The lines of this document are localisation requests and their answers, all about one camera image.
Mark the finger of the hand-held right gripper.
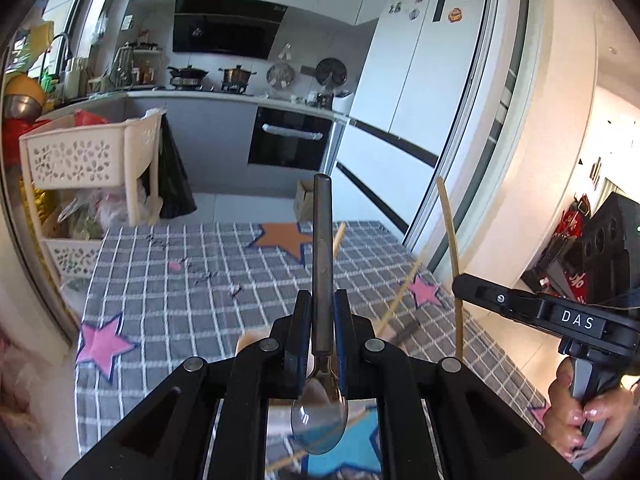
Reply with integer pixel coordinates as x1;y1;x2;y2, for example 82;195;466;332
452;273;540;324

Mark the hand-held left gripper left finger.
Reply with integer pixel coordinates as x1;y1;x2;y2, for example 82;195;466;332
62;290;314;480

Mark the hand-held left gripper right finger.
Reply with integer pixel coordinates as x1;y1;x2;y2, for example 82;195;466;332
334;289;585;480

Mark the white plastic utensil holder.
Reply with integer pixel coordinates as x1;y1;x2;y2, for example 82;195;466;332
235;329;275;357

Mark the dark handled metal spoon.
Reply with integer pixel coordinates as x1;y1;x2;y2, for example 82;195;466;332
290;173;349;456

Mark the person's right hand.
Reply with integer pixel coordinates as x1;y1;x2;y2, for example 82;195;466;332
542;360;636;461

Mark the red printed package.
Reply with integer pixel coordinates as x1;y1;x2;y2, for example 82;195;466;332
522;194;593;303

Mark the grey checkered star tablecloth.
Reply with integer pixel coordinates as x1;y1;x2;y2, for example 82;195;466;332
75;220;551;480

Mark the cardboard box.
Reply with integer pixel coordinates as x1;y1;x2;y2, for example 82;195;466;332
292;179;317;222

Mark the black built-in oven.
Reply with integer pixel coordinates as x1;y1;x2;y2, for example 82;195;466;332
248;106;334;171

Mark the black hanging bag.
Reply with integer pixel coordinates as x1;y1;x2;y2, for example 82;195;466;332
159;114;197;219

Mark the white refrigerator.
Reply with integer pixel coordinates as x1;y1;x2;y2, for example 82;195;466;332
334;0;501;248

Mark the grey kitchen counter cabinet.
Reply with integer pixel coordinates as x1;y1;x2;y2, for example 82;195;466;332
37;87;351;196

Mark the dark round hanging pan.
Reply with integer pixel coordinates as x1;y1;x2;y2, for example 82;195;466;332
315;57;348;86

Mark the round silver steamer rack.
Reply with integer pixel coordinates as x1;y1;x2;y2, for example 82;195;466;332
266;61;294;89

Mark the steel stockpot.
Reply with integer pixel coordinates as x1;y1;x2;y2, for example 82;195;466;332
218;64;257;92

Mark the black wok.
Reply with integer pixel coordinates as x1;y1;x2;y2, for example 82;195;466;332
167;65;210;88

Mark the gold foil package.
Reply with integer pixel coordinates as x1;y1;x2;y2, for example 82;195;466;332
20;180;51;226

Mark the cream plastic trolley rack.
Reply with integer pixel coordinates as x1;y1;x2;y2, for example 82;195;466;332
19;109;166;281

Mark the white countertop spice rack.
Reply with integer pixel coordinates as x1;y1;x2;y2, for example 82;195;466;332
131;42;165;86

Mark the black range hood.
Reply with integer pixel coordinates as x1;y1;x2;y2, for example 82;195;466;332
172;0;289;60

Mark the red plastic basin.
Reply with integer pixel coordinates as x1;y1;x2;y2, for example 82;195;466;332
2;117;46;136

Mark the steel bowl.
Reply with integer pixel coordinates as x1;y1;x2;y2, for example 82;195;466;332
4;94;42;117

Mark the steel kitchen faucet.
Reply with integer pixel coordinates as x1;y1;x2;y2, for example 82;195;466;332
42;32;72;86

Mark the yellow plastic basin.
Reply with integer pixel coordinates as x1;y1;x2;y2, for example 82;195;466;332
5;72;48;106

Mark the dark framed window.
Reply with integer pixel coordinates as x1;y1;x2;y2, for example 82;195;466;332
27;0;108;86

